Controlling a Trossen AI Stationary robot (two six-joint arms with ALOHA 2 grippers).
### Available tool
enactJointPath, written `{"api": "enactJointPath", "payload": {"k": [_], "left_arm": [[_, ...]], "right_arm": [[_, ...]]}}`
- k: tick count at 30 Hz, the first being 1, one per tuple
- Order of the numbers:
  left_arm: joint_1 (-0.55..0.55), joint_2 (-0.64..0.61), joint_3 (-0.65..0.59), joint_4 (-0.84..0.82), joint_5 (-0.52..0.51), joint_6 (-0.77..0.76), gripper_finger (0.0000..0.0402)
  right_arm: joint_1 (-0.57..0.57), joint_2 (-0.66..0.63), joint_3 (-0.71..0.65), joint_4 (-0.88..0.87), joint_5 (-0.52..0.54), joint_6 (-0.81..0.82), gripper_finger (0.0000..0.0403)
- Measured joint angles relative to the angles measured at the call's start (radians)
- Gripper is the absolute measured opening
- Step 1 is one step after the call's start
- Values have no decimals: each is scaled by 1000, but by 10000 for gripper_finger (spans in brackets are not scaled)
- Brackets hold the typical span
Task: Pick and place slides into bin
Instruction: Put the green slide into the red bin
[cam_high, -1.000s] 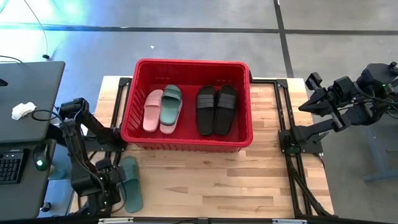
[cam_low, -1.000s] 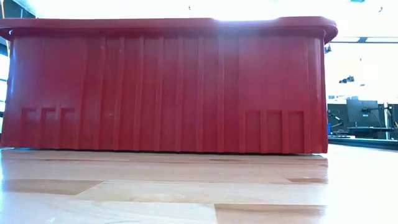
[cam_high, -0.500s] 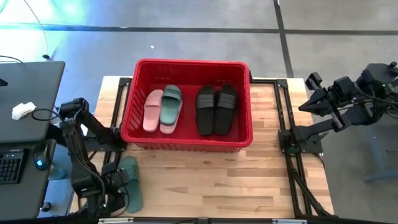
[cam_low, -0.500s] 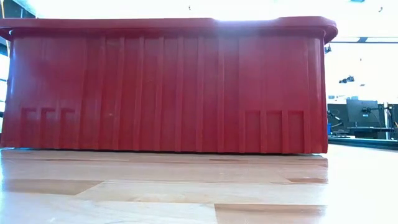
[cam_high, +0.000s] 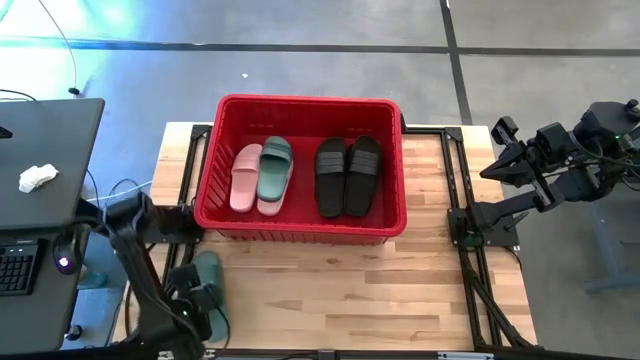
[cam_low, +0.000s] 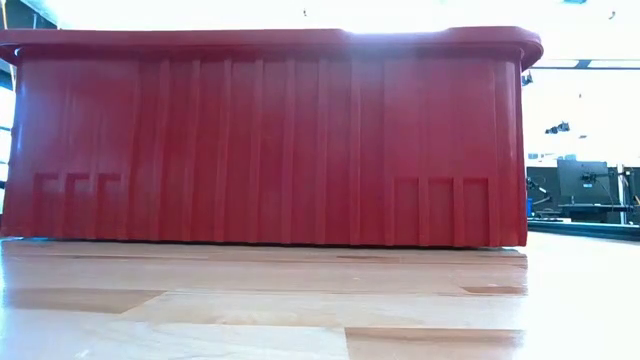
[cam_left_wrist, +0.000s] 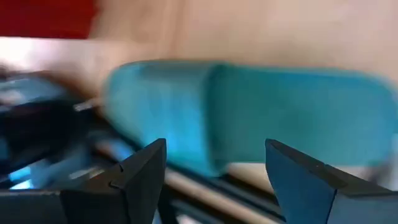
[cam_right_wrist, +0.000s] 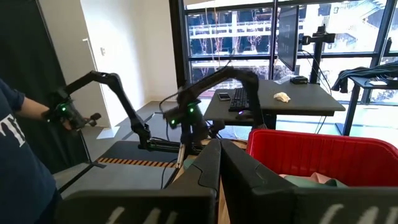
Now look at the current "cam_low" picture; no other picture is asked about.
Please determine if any black aluminium frame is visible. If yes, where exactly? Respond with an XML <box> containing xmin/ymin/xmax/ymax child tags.
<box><xmin>526</xmin><ymin>218</ymin><xmax>640</xmax><ymax>243</ymax></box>

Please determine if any black computer monitor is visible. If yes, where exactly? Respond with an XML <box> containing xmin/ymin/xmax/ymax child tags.
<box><xmin>556</xmin><ymin>159</ymin><xmax>611</xmax><ymax>199</ymax></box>

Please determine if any red plastic bin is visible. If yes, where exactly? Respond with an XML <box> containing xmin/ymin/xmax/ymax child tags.
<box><xmin>0</xmin><ymin>25</ymin><xmax>545</xmax><ymax>250</ymax></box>

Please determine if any dark office desk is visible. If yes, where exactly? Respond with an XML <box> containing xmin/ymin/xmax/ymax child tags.
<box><xmin>557</xmin><ymin>201</ymin><xmax>639</xmax><ymax>224</ymax></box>

